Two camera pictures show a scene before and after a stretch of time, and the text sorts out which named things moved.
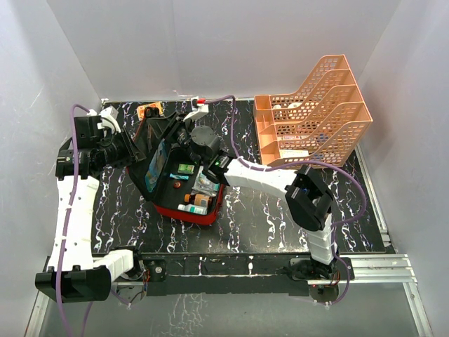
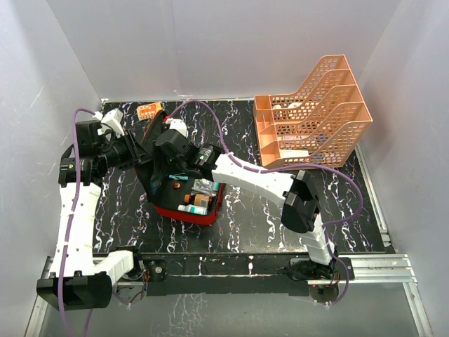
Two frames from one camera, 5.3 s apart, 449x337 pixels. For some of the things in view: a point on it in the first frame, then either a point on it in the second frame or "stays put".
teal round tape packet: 205,184 stays put
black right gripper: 160,126 → 161,160
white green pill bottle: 193,208 stays put
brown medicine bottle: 198,199 stays put
